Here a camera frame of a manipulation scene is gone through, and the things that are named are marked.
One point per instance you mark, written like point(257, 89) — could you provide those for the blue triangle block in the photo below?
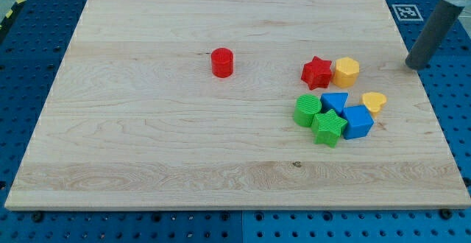
point(333, 101)

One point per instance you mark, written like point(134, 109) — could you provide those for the red star block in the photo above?
point(317, 73)

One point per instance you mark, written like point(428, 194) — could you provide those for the blue cube block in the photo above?
point(359, 121)

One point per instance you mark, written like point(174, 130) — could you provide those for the light wooden board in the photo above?
point(136, 121)

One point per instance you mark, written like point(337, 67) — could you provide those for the white fiducial marker tag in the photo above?
point(407, 12)

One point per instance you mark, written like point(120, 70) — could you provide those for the green cylinder block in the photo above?
point(307, 106)

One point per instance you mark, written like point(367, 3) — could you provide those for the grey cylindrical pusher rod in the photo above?
point(433, 33)

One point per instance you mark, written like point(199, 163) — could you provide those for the red cylinder block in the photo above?
point(222, 62)

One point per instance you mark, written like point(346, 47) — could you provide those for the yellow heart block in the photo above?
point(374, 102)

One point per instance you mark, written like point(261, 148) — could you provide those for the yellow hexagon block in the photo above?
point(346, 72)

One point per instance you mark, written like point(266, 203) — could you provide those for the green star block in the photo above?
point(328, 128)

